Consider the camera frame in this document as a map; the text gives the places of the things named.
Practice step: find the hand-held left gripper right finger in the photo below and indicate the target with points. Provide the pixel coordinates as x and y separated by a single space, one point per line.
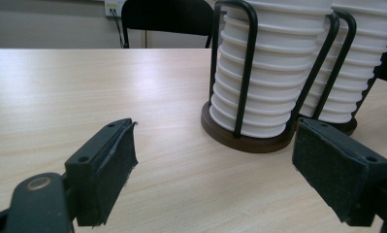
336 171

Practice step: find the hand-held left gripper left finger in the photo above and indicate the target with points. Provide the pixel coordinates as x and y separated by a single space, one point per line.
100 168

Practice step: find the white ribbed cup stack front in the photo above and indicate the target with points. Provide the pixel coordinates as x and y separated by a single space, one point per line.
246 145

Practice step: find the stack of white paper cups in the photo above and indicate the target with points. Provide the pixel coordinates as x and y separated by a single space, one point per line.
275 64
365 48

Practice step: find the black folding chair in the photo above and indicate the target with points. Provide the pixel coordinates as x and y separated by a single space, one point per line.
168 16

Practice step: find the white wall socket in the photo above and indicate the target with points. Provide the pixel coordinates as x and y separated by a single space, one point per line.
112 5

